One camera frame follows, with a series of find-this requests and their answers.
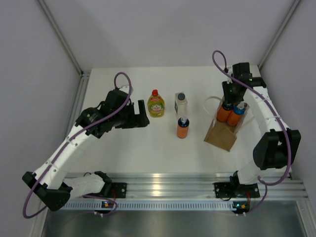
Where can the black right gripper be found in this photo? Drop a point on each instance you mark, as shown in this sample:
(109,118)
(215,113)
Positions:
(225,86)

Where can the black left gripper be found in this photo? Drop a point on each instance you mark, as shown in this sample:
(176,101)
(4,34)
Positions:
(137,120)

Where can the yellow dish soap bottle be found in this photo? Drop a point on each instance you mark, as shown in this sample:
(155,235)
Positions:
(156,105)

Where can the orange pump bottle navy top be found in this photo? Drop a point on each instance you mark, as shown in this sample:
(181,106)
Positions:
(224,111)

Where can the clear square bottle grey cap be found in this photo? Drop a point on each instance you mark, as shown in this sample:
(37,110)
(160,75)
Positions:
(180,104)

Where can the orange pump bottle dark top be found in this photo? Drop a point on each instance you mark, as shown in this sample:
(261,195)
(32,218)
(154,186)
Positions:
(182,127)

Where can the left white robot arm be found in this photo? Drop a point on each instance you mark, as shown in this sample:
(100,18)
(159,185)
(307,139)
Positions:
(49,182)

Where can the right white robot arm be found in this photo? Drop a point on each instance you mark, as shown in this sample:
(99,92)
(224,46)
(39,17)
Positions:
(278,144)

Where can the brown canvas tote bag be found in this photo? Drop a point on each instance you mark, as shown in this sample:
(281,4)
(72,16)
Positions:
(220,134)

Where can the orange pump bottle blue top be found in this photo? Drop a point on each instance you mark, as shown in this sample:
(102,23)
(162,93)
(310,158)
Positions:
(236,114)

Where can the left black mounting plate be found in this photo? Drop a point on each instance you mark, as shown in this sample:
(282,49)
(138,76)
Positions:
(117,190)

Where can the black mounting plate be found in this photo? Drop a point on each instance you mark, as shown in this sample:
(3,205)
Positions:
(223,190)
(117,190)

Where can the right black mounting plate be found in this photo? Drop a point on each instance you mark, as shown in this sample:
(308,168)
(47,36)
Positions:
(223,190)

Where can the aluminium frame rail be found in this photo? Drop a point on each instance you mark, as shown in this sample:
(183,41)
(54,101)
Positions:
(195,186)

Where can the white slotted cable duct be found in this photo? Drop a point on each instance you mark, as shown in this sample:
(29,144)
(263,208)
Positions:
(102,205)

